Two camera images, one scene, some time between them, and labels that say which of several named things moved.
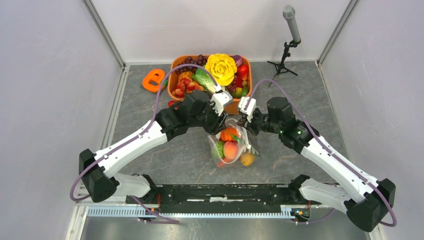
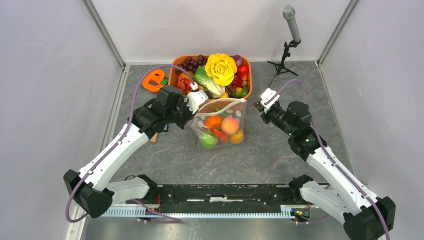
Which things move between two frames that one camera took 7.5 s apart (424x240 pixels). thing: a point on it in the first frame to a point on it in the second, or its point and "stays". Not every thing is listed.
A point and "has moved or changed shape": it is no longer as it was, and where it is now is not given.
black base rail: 272,198 stays
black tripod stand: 281,68 stays
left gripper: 217,126 to 183,101
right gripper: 244,122 to 263,114
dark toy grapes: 201,61 stays
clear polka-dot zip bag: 231,143 has moved or changed shape
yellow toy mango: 247,159 to 237,138
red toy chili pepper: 224,160 to 222,136
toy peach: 230,150 to 230,125
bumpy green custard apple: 218,150 to 208,139
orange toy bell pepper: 230,134 has moved or changed shape
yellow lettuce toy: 223,67 stays
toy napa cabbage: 203,78 stays
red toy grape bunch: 232,87 stays
